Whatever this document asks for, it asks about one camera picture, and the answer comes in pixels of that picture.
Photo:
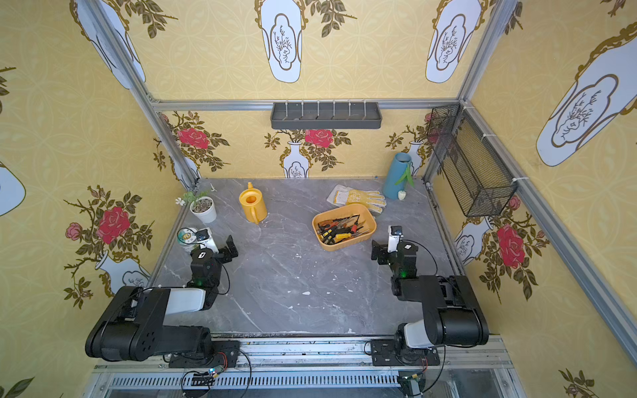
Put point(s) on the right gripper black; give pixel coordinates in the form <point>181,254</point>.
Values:
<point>383,253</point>

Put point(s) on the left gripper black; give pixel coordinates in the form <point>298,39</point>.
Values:
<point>221,251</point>

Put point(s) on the yellow storage box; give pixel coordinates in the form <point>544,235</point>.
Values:
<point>344,226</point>

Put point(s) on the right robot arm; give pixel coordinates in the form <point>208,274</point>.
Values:
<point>451,315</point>

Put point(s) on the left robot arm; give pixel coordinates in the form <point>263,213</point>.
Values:
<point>132,326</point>

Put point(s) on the round tape tin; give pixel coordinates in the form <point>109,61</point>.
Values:
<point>187,236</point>

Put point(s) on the white potted plant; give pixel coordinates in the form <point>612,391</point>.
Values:
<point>200,204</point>

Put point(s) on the yellow watering can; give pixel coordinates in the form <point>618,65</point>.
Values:
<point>253,204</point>

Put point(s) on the teal vase with flower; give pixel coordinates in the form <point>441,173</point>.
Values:
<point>399,176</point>

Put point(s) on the yellow white work glove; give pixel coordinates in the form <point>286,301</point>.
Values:
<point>341,196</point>

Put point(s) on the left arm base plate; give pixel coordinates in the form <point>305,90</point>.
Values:
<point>216,353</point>

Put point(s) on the black wire mesh basket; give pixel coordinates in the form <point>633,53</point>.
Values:
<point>478,177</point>

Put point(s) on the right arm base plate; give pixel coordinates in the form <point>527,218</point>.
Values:
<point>387,352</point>

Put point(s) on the grey wall shelf rack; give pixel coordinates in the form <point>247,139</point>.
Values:
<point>326,114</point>

